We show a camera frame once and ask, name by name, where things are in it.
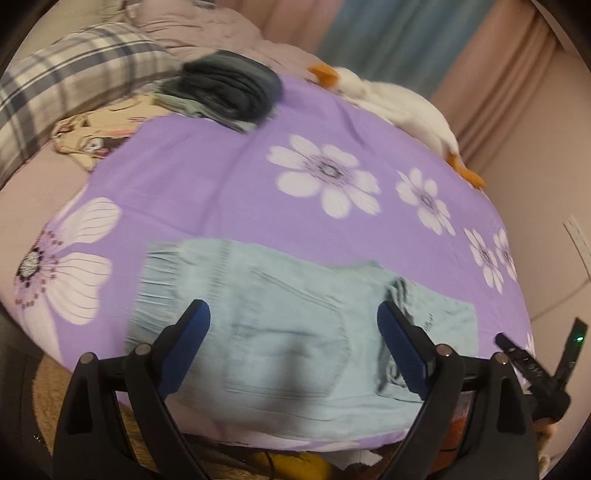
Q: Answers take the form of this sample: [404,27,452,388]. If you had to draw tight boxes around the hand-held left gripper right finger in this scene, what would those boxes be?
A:
[376,300,540,480]

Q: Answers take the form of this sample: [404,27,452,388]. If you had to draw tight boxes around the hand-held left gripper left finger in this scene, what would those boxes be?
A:
[52,299,212,480]

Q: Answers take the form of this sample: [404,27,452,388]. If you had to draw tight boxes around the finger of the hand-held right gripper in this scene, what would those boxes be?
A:
[495,332,537,376]

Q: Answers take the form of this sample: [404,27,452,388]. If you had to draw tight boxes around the light blue strawberry pants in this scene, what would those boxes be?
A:
[127,239,477,439]

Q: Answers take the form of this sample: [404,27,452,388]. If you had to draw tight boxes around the purple floral blanket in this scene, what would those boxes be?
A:
[11,74,536,457]

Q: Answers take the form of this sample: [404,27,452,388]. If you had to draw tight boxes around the pink bed sheet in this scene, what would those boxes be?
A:
[0,143,93,305]

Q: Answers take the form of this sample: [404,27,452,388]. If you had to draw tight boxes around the beige cartoon printed cloth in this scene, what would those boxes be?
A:
[51,92,160,172]

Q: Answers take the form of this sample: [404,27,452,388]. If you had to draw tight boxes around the folded green cloth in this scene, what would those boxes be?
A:
[154,90,257,134]

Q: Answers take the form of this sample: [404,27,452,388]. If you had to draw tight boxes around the white goose plush toy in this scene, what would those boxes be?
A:
[307,64,486,189]

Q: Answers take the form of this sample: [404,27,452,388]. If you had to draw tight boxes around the stack of dark folded clothes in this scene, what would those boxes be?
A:
[178,50,283,125]

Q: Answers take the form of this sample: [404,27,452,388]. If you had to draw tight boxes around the pink curtain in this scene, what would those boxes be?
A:
[429,0,570,172]
[217,0,342,52]

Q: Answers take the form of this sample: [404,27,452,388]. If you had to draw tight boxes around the plaid pillow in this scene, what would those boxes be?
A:
[0,23,185,185]

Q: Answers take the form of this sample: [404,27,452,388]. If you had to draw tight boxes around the pink crumpled blanket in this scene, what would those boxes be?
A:
[124,0,319,77]

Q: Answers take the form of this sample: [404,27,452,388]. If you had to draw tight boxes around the blue curtain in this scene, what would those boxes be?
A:
[318,0,485,97]

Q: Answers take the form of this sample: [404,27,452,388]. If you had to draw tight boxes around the white wall socket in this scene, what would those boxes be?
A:
[563,215,591,280]

